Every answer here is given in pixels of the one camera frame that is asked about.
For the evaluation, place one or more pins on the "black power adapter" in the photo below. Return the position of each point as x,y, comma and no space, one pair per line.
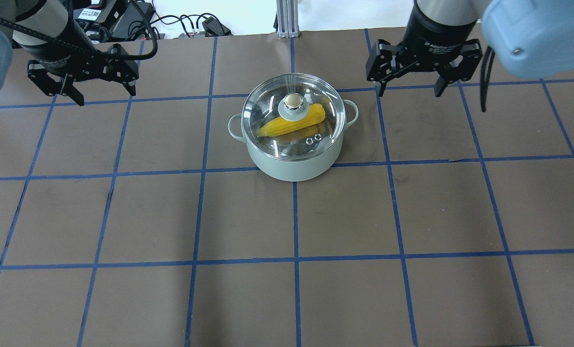
124,20

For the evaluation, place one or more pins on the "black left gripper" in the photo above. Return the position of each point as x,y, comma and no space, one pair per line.
61,46

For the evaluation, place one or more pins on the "aluminium frame post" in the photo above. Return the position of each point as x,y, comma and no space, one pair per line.
286,19

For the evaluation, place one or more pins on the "glass pot lid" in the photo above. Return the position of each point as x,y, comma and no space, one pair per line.
290,96

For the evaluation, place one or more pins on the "pale green cooking pot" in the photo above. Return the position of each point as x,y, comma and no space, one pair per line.
294,171

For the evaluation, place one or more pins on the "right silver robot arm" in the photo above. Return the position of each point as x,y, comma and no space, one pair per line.
533,39

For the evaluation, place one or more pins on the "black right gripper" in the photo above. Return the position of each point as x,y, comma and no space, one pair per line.
435,30

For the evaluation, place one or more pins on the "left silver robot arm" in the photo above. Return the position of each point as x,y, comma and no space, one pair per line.
28,16

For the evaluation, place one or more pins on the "yellow corn cob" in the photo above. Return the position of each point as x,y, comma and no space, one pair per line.
279,126

